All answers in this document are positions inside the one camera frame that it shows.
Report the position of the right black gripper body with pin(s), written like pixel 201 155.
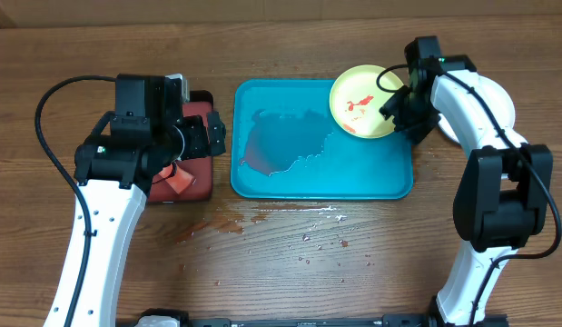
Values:
pixel 416 116

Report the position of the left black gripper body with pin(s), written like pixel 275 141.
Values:
pixel 192 141

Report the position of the yellow-green plate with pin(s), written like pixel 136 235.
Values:
pixel 355 102

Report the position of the red-stained sponge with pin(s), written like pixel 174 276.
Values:
pixel 178 179

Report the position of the white plate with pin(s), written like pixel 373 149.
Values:
pixel 462 118

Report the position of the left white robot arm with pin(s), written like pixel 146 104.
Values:
pixel 111 183

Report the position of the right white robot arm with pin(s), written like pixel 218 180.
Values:
pixel 503 209

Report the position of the black tray with red liquid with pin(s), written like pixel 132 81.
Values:
pixel 201 177

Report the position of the teal plastic tray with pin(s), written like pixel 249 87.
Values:
pixel 287 145

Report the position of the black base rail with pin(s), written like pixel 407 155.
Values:
pixel 163 317

